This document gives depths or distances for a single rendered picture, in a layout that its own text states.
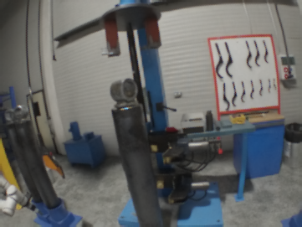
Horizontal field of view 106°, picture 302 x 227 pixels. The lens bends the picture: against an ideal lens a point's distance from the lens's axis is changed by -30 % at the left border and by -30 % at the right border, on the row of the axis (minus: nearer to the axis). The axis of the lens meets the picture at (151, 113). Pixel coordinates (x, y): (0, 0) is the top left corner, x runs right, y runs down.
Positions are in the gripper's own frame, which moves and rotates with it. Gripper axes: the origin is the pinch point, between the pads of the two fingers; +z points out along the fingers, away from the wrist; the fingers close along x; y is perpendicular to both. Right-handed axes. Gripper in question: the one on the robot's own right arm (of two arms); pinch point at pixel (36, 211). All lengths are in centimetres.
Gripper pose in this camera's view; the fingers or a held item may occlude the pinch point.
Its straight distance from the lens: 155.2
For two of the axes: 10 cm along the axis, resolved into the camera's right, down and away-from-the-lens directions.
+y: -1.7, 5.7, -8.0
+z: 1.2, 8.2, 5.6
